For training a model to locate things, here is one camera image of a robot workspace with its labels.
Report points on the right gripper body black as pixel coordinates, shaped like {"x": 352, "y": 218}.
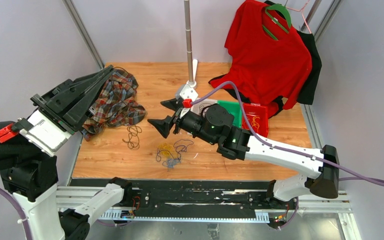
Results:
{"x": 190, "y": 123}

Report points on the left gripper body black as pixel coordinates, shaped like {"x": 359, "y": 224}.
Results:
{"x": 54, "y": 106}

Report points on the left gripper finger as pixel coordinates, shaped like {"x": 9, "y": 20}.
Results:
{"x": 76, "y": 107}
{"x": 92, "y": 83}

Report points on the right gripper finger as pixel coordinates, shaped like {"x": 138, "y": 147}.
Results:
{"x": 163, "y": 126}
{"x": 173, "y": 104}

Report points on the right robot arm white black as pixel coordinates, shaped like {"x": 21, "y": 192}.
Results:
{"x": 317, "y": 173}

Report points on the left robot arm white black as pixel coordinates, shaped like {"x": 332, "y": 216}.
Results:
{"x": 28, "y": 161}

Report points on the metal pole with white base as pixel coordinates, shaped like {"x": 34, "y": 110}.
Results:
{"x": 192, "y": 64}

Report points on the white plastic bin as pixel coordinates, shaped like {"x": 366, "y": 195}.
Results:
{"x": 197, "y": 108}

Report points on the green plastic bin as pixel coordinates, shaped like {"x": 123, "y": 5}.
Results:
{"x": 234, "y": 109}

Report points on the plaid flannel shirt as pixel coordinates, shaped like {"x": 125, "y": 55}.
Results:
{"x": 116, "y": 105}

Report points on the red plastic bin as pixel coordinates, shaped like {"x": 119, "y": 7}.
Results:
{"x": 258, "y": 117}

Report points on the red t-shirt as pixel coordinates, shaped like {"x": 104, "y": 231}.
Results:
{"x": 250, "y": 49}

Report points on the black t-shirt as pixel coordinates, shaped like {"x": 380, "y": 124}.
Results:
{"x": 293, "y": 70}

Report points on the green clothes hanger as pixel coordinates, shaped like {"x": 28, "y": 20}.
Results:
{"x": 276, "y": 21}

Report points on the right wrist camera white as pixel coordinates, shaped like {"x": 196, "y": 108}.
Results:
{"x": 186, "y": 94}

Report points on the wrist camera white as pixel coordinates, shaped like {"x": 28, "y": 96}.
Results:
{"x": 45, "y": 134}
{"x": 186, "y": 94}

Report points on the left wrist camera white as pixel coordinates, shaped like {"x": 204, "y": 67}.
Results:
{"x": 45, "y": 134}

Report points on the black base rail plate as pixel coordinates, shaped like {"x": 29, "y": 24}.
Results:
{"x": 199, "y": 201}

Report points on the aluminium frame post left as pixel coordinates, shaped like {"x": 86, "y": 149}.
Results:
{"x": 77, "y": 20}

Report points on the aluminium frame post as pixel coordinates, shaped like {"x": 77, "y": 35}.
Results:
{"x": 77, "y": 20}
{"x": 325, "y": 13}

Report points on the aluminium frame post right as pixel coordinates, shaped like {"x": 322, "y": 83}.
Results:
{"x": 325, "y": 13}

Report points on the pink wire hanger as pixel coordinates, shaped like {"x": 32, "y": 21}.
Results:
{"x": 299, "y": 13}

